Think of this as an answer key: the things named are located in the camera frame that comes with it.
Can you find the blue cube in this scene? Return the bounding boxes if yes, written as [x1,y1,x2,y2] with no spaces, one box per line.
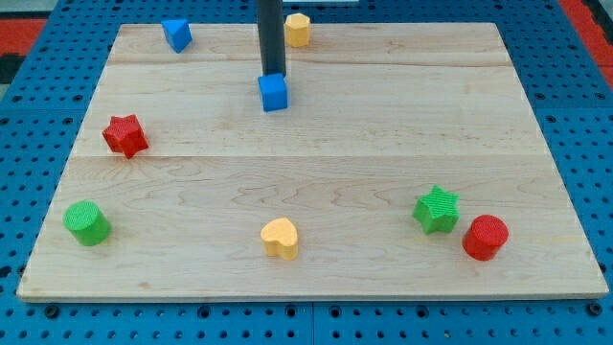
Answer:
[258,73,288,112]

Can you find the yellow heart block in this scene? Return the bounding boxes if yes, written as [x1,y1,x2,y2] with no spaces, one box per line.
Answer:
[261,218,299,261]

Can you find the green star block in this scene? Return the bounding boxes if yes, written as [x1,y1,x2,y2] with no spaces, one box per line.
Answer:
[413,185,460,235]

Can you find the red star block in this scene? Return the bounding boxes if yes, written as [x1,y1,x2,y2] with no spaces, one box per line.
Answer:
[102,114,148,159]

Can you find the wooden board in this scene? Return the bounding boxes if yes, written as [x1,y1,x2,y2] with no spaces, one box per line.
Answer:
[17,23,608,303]

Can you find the yellow hexagonal prism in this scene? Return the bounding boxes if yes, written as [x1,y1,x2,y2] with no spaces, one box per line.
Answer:
[284,12,310,48]

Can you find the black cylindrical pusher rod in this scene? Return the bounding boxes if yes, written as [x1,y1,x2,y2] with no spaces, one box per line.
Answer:
[256,0,286,77]

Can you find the blue triangular prism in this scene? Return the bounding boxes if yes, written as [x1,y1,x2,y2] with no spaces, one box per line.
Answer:
[161,18,193,54]

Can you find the red cylinder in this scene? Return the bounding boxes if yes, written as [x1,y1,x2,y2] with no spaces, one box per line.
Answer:
[462,215,509,261]

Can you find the green cylinder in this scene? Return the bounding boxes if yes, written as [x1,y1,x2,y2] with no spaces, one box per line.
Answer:
[62,200,111,246]

